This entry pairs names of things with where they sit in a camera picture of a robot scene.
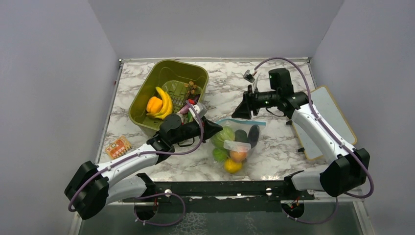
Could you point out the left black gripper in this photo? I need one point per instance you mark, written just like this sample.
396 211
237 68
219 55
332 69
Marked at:
210 129

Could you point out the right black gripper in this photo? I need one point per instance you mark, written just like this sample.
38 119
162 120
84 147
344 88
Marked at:
248 104

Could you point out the dark fake eggplant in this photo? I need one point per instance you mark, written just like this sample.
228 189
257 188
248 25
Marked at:
253 135

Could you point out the green fake cabbage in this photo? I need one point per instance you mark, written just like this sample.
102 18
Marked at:
227 134

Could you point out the green fake lime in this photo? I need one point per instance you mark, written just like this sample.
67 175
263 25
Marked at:
220 155

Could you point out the clear zip top bag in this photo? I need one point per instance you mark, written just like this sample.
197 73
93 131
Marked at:
240 144

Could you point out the orange fake peach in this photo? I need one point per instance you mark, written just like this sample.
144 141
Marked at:
238 157

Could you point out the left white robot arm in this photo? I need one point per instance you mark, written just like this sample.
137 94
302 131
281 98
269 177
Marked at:
93 186

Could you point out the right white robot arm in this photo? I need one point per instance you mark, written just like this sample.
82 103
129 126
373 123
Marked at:
348 166

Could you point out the purple fake eggplant in bin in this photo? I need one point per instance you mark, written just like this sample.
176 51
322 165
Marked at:
184 110

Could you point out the yellow fake banana bunch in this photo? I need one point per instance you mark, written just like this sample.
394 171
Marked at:
167 108

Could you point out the orange fake bell pepper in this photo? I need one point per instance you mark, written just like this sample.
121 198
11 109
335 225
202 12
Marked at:
154 105

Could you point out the brown fake nut cluster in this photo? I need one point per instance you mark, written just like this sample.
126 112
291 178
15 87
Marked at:
190 88

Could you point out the white board with yellow rim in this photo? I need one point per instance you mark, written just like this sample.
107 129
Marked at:
330 111

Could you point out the orange snack packet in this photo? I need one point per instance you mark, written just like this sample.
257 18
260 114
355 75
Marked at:
118 148

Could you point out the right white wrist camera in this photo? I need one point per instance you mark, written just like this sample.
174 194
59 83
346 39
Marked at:
250 77

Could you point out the black mounting rail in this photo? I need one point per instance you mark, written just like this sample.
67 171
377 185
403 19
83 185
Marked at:
218 196

